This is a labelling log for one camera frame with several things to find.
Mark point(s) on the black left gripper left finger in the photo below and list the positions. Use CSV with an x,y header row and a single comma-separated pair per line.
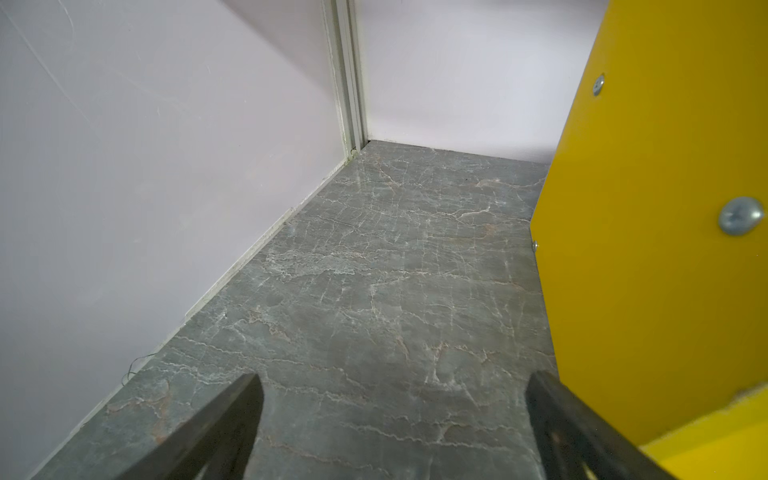
x,y
216,443

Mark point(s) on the yellow wooden bookshelf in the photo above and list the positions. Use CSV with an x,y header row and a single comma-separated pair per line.
x,y
655,295

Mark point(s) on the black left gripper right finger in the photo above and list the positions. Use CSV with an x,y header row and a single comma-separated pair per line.
x,y
574,442

